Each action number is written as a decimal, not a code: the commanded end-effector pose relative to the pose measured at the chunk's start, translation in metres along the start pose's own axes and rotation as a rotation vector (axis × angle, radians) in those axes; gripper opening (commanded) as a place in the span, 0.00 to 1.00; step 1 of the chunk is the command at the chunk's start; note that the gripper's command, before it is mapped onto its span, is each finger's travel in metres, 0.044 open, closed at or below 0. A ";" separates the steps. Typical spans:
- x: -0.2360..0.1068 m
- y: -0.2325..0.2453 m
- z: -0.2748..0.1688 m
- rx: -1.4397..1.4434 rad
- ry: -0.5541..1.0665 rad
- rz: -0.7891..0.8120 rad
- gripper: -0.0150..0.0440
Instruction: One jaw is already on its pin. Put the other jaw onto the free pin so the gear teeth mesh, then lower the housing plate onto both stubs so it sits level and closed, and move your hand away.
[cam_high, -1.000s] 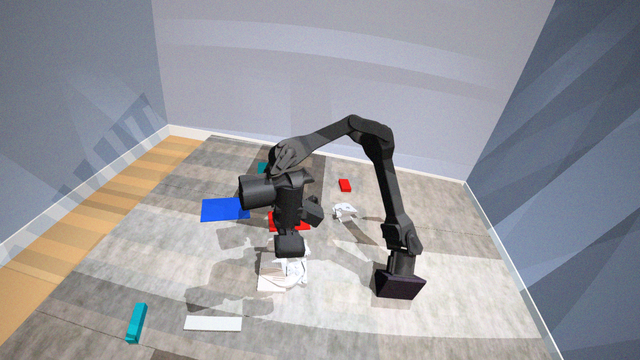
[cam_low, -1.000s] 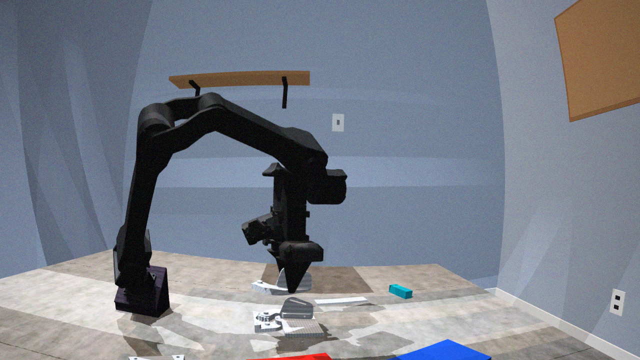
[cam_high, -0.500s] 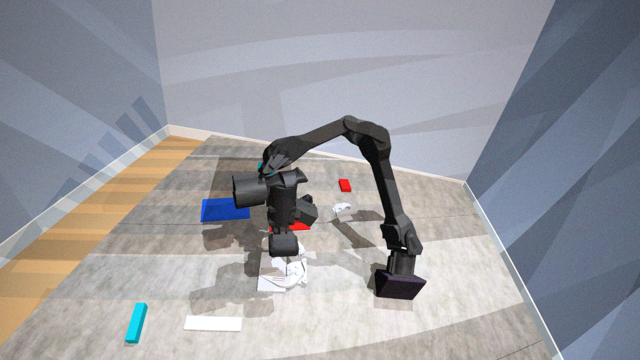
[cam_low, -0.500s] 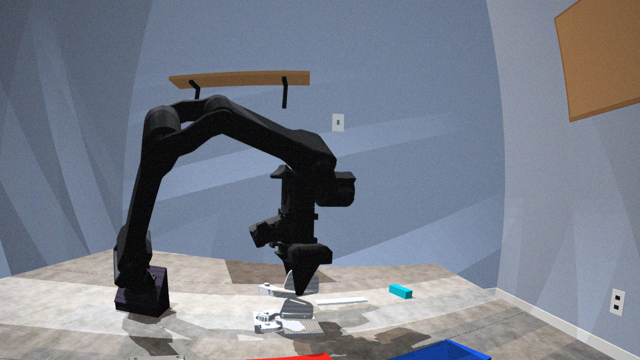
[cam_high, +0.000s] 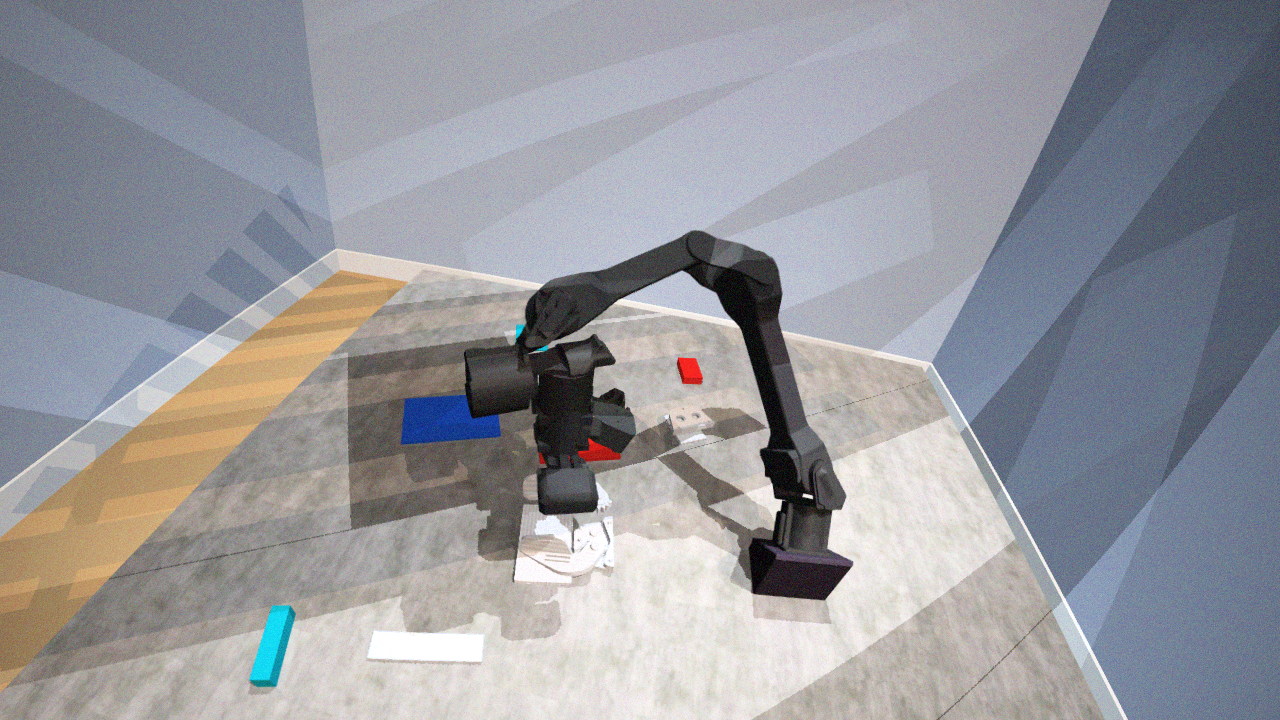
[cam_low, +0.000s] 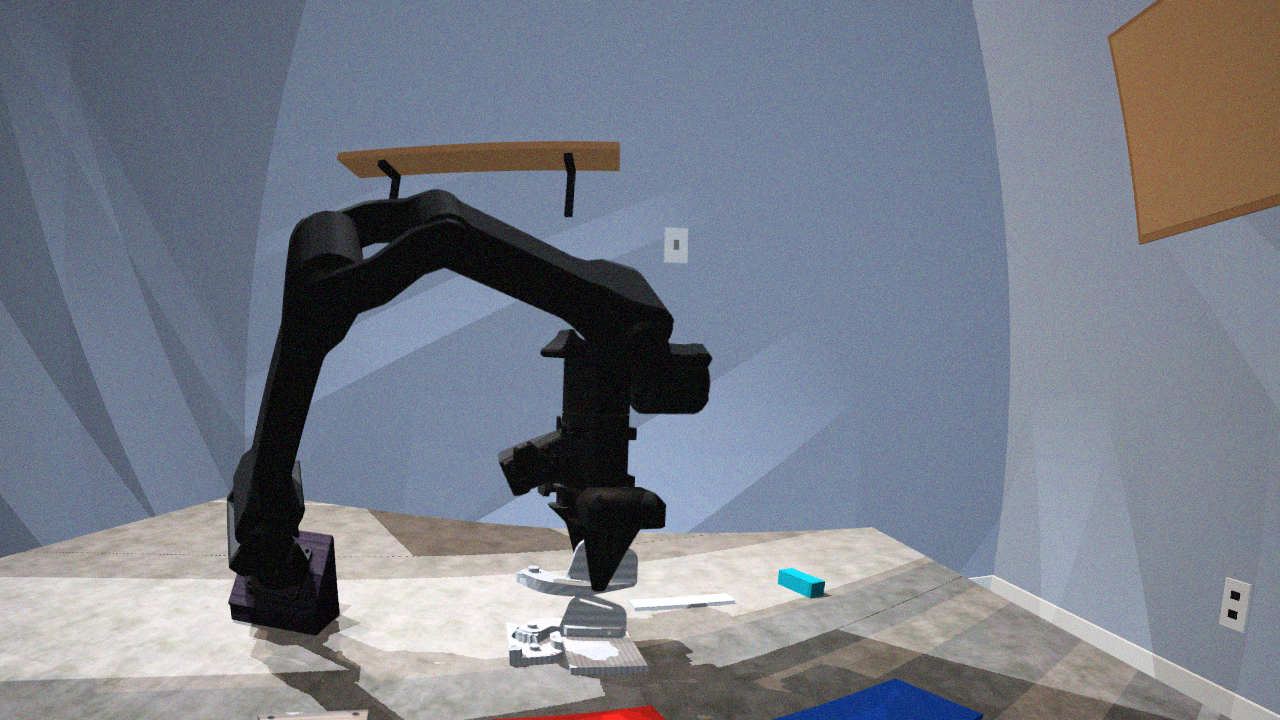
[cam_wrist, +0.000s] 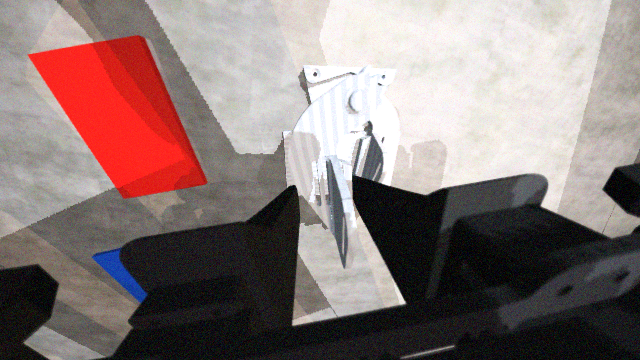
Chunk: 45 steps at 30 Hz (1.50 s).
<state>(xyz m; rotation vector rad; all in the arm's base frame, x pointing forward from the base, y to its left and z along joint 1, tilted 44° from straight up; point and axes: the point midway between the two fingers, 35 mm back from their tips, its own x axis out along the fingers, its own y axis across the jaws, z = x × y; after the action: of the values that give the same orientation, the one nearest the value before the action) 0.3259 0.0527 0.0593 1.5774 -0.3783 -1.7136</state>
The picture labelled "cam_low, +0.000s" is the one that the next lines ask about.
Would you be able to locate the cyan rectangular bar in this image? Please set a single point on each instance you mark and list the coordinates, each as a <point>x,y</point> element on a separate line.
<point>802,583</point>

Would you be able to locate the blue flat rectangular plate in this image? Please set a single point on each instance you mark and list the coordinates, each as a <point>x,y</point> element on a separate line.
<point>891,700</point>

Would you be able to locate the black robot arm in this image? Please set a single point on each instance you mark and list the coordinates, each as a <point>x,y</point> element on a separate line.
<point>624,359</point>

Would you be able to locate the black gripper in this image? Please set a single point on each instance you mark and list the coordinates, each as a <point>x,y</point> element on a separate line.
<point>606,510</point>

